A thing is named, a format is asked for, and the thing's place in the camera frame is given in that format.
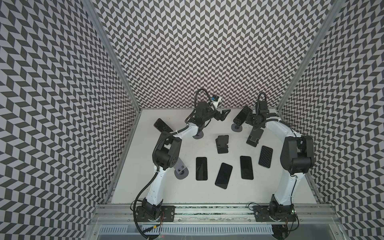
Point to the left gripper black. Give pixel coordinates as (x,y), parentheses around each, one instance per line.
(224,114)

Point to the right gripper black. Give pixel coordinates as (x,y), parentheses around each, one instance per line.
(250,119)

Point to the black folding stand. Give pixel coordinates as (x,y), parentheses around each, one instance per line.
(222,144)
(255,136)

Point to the white-edged phone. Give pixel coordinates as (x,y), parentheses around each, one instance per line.
(201,169)

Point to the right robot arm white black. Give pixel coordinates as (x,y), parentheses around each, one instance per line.
(296,158)

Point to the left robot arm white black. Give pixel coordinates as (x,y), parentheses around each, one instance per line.
(166,153)

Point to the round grey stand back right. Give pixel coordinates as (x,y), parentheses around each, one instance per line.
(236,128)

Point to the round grey stand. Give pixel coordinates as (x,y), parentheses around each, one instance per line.
(236,128)
(181,171)
(198,136)

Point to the round grey stand back centre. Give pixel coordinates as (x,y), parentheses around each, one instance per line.
(198,136)

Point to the round grey stand front left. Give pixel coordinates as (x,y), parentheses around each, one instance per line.
(181,171)

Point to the white ventilation grille strip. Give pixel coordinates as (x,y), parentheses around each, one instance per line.
(193,230)

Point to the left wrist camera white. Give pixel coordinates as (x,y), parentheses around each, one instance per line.
(216,101)

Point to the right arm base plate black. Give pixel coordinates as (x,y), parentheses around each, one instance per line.
(280,214)

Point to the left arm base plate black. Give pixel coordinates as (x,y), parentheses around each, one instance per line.
(167,213)

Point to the aluminium mounting rail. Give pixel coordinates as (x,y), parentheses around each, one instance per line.
(216,214)

